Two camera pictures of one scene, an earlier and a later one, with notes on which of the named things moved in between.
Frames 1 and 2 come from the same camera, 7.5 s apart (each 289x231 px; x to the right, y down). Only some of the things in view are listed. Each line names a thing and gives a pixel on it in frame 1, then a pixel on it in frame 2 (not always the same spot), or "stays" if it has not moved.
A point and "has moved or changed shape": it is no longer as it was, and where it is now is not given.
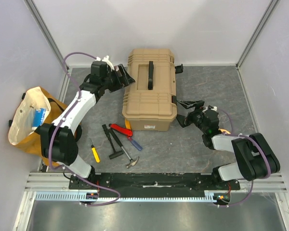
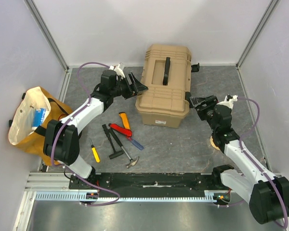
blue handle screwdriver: x=139 y=147 stays
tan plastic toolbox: x=150 y=103 has moved or changed shape
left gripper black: x=128 y=81 → x=137 y=86
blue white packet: x=38 y=114 stays
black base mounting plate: x=152 y=183 stays
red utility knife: x=125 y=131 stays
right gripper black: x=189 y=113 → x=201 y=105
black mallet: x=116 y=154 stays
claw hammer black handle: x=132 y=162 stays
